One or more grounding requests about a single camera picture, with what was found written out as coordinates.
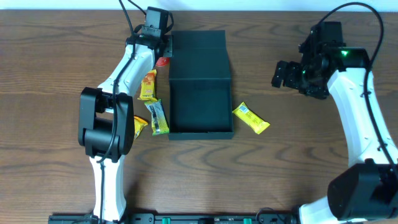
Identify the red soda can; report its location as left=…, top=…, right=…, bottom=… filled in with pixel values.
left=155, top=57, right=170, bottom=67

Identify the orange yellow snack packet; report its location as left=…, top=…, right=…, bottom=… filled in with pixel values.
left=138, top=70, right=157, bottom=101

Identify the yellow snack bar wrapper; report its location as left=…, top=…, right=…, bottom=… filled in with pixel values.
left=233, top=102, right=270, bottom=134

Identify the black gift box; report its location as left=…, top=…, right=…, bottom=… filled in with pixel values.
left=169, top=30, right=234, bottom=140

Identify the green yellow snack bar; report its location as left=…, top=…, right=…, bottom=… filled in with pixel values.
left=144, top=99, right=169, bottom=136

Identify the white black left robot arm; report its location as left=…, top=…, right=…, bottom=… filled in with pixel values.
left=78, top=25, right=173, bottom=223

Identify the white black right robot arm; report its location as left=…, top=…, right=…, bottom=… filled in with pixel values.
left=271, top=47, right=397, bottom=223

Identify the small yellow snack packet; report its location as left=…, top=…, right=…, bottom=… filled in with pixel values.
left=134, top=116, right=148, bottom=139

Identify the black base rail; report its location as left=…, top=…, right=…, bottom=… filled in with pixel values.
left=48, top=212, right=299, bottom=224

